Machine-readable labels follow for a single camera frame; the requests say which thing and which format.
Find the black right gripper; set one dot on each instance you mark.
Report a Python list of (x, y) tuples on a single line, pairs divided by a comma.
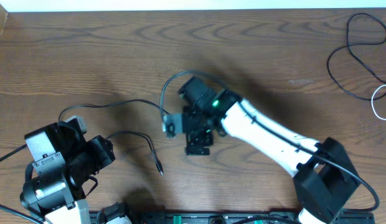
[(194, 139)]

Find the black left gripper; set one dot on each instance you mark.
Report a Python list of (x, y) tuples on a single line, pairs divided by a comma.
[(105, 148)]

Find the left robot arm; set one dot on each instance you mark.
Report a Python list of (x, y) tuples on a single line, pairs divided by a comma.
[(64, 161)]

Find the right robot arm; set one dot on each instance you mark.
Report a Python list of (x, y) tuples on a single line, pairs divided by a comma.
[(323, 175)]

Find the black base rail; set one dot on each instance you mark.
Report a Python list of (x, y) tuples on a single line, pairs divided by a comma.
[(122, 213)]

